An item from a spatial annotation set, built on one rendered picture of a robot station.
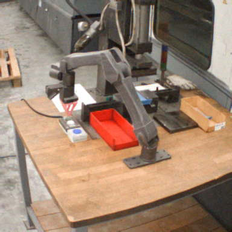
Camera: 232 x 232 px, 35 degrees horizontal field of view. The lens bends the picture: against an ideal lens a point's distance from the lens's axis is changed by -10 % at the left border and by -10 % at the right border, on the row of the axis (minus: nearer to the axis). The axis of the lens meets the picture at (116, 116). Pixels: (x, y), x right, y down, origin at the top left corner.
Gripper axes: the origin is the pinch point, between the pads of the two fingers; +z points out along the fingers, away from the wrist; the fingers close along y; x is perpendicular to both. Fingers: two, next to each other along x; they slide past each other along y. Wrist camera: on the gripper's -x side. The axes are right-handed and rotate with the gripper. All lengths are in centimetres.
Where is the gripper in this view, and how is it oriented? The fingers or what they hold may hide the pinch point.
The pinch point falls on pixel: (67, 112)
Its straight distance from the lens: 182.2
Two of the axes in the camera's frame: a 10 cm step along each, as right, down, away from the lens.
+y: 4.4, 4.5, -7.7
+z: -0.6, 8.8, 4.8
